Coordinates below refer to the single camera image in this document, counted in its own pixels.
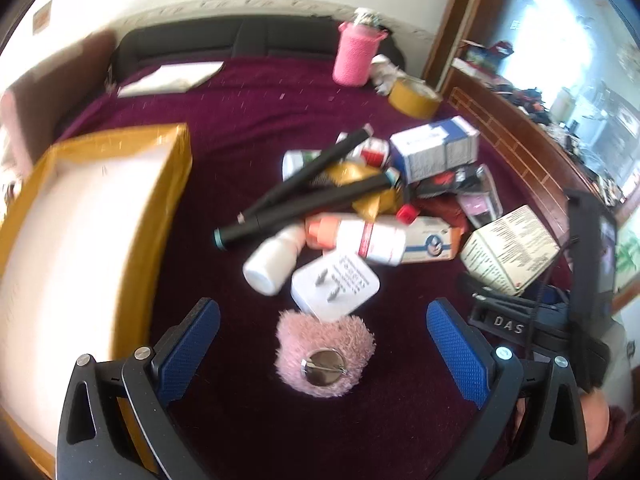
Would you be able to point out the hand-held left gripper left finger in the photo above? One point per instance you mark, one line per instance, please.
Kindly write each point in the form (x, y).
(192, 355)

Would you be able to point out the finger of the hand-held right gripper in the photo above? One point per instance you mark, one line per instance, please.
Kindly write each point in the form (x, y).
(485, 287)
(500, 325)

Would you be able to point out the brown armchair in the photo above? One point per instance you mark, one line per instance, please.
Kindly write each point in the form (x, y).
(50, 95)

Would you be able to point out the black and red packet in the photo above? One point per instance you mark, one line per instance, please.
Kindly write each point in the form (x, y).
(450, 180)

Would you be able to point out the black sofa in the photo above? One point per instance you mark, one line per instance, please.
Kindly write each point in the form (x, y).
(200, 40)

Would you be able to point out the gold foil packet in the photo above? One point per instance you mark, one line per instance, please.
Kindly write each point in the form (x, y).
(360, 172)

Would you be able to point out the small red cap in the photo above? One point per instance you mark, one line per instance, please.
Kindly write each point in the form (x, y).
(407, 214)

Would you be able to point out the yellow tape roll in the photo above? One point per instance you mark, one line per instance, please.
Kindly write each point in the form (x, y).
(415, 105)

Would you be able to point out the beige printed carton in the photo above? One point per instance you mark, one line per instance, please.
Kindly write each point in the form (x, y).
(505, 250)

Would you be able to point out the brown wooden post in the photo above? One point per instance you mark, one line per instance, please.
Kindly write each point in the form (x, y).
(465, 20)

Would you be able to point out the white paper notebook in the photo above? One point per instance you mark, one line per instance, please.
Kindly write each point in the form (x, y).
(170, 77)

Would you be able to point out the white bottle green label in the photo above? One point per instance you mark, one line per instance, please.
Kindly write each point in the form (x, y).
(297, 162)

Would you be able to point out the white bottle orange cap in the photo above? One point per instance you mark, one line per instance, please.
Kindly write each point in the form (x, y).
(380, 242)

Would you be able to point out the pink fluffy badge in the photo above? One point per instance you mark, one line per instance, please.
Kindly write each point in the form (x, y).
(300, 340)

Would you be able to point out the maroon velvet tablecloth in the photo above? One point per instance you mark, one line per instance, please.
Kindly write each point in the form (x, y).
(260, 110)

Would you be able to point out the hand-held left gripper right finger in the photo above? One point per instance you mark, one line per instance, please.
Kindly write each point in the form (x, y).
(457, 355)

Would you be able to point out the white power adapter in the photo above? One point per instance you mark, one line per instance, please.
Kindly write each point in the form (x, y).
(360, 290)

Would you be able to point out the white and blue box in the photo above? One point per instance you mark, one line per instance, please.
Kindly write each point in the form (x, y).
(430, 155)

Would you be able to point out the white dropper bottle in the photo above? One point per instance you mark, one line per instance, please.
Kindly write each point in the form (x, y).
(270, 265)

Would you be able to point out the assorted small clutter pile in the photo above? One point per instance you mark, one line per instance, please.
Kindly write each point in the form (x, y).
(550, 105)

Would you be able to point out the cartoon-print white box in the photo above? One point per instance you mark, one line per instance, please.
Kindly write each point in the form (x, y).
(430, 242)

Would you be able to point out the clear cartoon-print pouch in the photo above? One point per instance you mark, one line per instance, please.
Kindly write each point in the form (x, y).
(480, 207)

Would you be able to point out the black marker pen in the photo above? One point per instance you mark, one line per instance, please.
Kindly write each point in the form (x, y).
(320, 160)
(280, 212)

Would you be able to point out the person's right forearm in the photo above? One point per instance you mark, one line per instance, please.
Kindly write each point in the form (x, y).
(597, 420)

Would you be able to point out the white bottle red label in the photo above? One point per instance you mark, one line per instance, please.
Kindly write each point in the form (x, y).
(375, 152)

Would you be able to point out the pink knit-covered bottle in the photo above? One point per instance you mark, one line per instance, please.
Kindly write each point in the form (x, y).
(352, 55)

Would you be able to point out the yellow-taped cardboard box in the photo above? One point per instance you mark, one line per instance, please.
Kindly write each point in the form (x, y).
(75, 240)

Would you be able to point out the framed landscape picture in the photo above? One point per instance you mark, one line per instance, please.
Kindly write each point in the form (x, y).
(627, 260)

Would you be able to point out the brick-pattern wooden panel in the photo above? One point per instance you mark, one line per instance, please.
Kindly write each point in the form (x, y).
(505, 130)

